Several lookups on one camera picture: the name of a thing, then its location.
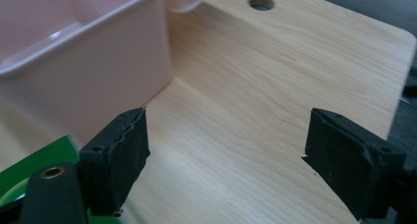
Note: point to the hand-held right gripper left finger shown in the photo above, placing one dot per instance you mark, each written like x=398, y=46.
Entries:
x=113, y=171

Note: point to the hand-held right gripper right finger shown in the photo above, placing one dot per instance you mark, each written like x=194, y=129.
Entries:
x=347, y=161

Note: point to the pink plastic bin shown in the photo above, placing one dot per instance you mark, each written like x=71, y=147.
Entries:
x=82, y=63

